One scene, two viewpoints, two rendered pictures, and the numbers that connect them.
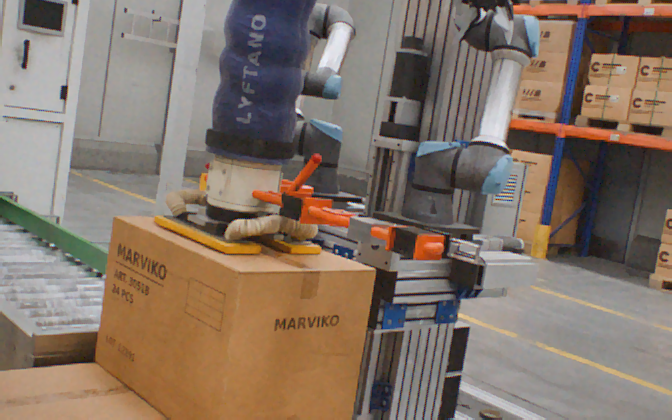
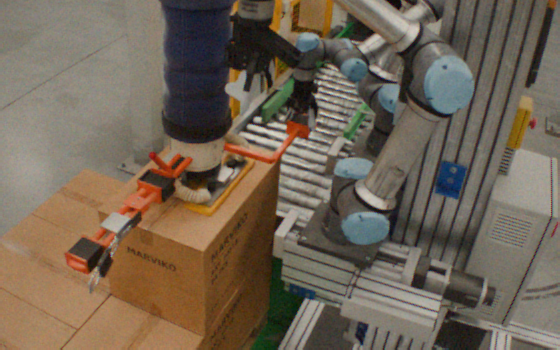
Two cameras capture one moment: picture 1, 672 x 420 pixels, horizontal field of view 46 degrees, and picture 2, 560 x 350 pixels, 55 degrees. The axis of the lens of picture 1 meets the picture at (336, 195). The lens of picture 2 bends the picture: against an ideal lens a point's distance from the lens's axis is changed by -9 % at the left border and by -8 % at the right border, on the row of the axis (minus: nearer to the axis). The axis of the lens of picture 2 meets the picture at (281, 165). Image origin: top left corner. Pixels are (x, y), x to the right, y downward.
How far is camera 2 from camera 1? 217 cm
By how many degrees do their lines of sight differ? 64
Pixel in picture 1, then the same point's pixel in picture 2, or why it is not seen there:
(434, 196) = (332, 214)
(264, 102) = (170, 95)
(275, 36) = (167, 49)
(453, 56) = not seen: hidden behind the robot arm
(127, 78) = not seen: outside the picture
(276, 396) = (140, 287)
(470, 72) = not seen: hidden behind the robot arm
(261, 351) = (123, 259)
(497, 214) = (495, 252)
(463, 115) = (456, 138)
